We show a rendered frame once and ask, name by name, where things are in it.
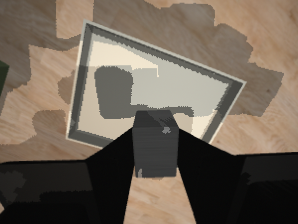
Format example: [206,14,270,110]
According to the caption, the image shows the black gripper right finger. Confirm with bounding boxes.
[177,128,298,224]

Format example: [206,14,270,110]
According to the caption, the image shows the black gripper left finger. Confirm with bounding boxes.
[0,127,135,224]

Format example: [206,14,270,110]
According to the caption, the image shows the white tray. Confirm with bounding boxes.
[66,19,246,149]

